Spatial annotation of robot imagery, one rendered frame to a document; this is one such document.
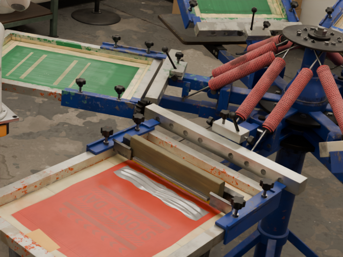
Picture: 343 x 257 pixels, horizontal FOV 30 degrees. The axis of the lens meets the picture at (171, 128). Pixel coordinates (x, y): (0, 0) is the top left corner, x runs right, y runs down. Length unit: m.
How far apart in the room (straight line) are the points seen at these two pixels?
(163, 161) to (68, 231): 0.42
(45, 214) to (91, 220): 0.14
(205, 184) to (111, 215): 0.31
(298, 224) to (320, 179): 0.58
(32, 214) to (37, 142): 2.31
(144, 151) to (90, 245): 0.45
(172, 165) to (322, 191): 2.19
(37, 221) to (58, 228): 0.07
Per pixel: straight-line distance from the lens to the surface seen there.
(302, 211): 3.92
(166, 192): 2.08
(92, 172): 2.15
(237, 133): 2.25
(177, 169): 2.07
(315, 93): 2.68
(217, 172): 2.20
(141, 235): 1.89
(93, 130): 4.41
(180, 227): 1.94
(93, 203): 2.00
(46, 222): 1.92
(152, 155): 2.12
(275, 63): 2.54
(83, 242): 1.85
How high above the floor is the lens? 2.10
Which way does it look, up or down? 28 degrees down
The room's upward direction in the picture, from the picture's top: 8 degrees clockwise
